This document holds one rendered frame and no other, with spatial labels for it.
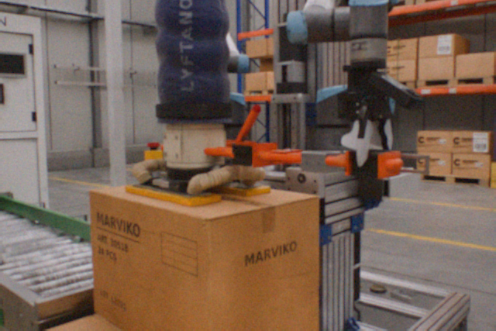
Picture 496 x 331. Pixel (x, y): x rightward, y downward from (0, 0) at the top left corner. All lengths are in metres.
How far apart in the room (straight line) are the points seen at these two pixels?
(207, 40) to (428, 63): 7.46
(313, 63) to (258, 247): 0.94
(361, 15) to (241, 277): 0.65
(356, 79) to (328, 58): 0.93
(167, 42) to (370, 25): 0.59
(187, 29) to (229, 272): 0.65
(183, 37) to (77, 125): 10.36
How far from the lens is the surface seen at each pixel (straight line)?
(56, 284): 1.99
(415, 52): 8.78
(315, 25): 1.10
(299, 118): 1.86
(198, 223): 1.10
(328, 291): 2.06
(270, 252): 1.23
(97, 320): 1.62
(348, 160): 0.98
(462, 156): 8.46
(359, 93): 0.98
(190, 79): 1.31
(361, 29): 0.99
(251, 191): 1.34
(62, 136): 11.46
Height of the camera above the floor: 1.17
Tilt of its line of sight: 5 degrees down
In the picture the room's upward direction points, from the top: 1 degrees counter-clockwise
